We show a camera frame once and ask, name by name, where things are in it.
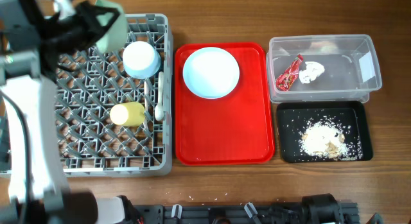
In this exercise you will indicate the small green plate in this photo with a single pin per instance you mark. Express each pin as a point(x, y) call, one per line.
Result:
point(116, 36)

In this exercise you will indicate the white plastic spoon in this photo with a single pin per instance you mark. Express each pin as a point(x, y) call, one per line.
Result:
point(159, 107)

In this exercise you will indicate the grey dishwasher rack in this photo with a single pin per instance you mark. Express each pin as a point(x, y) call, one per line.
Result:
point(89, 84)

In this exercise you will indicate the red plastic tray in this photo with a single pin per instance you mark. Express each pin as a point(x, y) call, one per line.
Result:
point(235, 129)

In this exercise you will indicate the yellow plastic cup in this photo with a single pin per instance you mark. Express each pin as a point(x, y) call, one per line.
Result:
point(127, 114)

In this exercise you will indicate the white plastic fork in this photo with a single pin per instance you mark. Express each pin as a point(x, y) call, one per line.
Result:
point(146, 104)

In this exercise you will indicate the clear plastic bin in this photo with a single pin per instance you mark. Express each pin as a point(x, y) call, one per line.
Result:
point(352, 70)

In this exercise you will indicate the white tissue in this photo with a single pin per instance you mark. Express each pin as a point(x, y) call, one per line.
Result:
point(312, 71)

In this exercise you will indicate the black plastic tray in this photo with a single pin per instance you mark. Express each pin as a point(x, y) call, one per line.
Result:
point(291, 118)

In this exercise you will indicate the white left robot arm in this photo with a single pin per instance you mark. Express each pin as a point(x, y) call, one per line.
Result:
point(39, 191)

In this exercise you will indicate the red snack wrapper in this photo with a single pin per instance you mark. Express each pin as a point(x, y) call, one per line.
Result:
point(285, 81)

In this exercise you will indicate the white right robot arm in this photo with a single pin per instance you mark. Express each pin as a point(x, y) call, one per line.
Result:
point(321, 208)

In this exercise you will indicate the large light blue plate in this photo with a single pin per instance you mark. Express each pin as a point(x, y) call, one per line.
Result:
point(211, 73)

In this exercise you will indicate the light blue bowl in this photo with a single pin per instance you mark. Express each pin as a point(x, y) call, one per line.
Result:
point(141, 60)

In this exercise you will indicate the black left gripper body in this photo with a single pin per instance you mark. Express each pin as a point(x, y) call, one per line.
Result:
point(74, 34)

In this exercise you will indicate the food scraps rice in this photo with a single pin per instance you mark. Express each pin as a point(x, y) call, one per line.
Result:
point(328, 138)

